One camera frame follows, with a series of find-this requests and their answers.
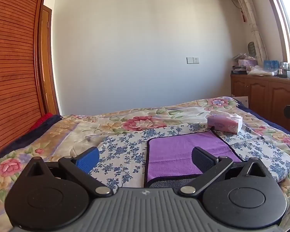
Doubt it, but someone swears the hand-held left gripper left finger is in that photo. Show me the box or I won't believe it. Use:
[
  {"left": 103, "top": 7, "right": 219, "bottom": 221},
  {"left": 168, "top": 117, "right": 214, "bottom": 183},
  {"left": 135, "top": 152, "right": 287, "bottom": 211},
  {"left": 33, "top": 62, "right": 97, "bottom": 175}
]
[{"left": 16, "top": 146, "right": 113, "bottom": 197}]

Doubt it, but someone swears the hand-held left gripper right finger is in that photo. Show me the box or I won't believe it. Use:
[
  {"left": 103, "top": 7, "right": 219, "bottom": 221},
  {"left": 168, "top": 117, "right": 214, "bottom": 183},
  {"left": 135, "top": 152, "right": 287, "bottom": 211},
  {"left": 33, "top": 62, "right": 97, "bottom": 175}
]
[{"left": 180, "top": 146, "right": 272, "bottom": 196}]

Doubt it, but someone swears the purple towel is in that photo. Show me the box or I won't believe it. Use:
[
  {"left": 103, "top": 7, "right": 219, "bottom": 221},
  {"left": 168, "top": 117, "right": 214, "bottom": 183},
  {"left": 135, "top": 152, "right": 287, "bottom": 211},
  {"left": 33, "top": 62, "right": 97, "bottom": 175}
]
[{"left": 144, "top": 130, "right": 243, "bottom": 189}]

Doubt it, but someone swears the wooden cabinet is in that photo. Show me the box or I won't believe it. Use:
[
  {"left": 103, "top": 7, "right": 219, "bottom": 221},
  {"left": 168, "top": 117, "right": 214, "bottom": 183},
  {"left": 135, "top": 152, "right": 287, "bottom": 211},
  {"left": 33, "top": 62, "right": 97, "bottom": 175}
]
[{"left": 230, "top": 74, "right": 290, "bottom": 136}]

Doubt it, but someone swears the pink floral bed blanket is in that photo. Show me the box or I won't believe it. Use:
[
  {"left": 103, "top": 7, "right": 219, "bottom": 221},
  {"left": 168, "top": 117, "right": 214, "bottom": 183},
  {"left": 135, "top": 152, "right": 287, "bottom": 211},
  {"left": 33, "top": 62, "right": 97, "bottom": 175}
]
[{"left": 0, "top": 96, "right": 290, "bottom": 232}]

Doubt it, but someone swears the blue floral cloth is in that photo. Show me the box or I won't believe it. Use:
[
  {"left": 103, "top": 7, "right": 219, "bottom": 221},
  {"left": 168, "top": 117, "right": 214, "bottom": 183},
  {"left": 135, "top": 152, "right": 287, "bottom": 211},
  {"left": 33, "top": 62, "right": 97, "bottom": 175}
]
[{"left": 89, "top": 122, "right": 290, "bottom": 189}]

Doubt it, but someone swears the pink tissue box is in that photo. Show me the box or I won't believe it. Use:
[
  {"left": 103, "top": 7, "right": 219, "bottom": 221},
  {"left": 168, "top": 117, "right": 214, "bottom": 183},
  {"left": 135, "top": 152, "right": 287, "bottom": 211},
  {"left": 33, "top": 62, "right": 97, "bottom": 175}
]
[{"left": 206, "top": 110, "right": 243, "bottom": 134}]

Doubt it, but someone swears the clear plastic bag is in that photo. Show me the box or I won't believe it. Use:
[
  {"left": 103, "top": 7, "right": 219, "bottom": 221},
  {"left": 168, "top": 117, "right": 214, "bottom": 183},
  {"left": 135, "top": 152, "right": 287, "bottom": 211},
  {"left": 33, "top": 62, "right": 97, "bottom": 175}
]
[{"left": 246, "top": 65, "right": 279, "bottom": 77}]

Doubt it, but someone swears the blue box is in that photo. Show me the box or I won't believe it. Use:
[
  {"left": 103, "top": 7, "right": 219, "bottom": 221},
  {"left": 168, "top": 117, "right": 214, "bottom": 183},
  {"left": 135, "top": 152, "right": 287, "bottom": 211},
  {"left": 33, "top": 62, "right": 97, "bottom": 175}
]
[{"left": 263, "top": 60, "right": 280, "bottom": 70}]

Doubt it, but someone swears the red cloth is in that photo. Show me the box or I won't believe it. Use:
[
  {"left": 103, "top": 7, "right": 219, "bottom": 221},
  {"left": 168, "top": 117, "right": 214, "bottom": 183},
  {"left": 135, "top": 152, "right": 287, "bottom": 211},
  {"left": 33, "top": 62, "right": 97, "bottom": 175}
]
[{"left": 29, "top": 112, "right": 54, "bottom": 131}]

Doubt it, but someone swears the stack of dark books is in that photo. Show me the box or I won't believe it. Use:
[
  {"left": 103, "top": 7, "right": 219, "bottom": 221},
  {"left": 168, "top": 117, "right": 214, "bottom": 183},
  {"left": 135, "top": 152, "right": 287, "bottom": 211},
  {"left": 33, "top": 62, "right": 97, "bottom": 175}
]
[{"left": 231, "top": 65, "right": 247, "bottom": 75}]

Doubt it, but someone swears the green hand fan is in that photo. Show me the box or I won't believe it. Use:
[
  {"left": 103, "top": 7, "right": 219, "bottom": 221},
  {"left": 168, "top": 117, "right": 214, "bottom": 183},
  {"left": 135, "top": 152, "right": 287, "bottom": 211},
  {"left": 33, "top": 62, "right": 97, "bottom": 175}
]
[{"left": 248, "top": 42, "right": 257, "bottom": 58}]

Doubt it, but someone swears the window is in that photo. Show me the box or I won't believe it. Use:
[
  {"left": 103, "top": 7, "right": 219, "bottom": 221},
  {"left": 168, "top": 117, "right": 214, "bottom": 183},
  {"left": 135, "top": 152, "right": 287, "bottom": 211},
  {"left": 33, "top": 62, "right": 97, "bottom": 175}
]
[{"left": 263, "top": 0, "right": 290, "bottom": 62}]

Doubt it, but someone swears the pale patterned curtain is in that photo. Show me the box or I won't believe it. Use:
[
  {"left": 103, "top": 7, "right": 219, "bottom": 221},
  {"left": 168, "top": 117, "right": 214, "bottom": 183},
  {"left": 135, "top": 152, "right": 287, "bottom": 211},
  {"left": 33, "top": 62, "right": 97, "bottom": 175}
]
[{"left": 228, "top": 0, "right": 269, "bottom": 66}]

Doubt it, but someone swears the wooden door frame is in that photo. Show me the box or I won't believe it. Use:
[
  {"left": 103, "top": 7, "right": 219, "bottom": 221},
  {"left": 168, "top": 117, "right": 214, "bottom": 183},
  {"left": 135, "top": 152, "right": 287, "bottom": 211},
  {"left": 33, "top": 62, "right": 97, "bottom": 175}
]
[{"left": 37, "top": 3, "right": 61, "bottom": 115}]

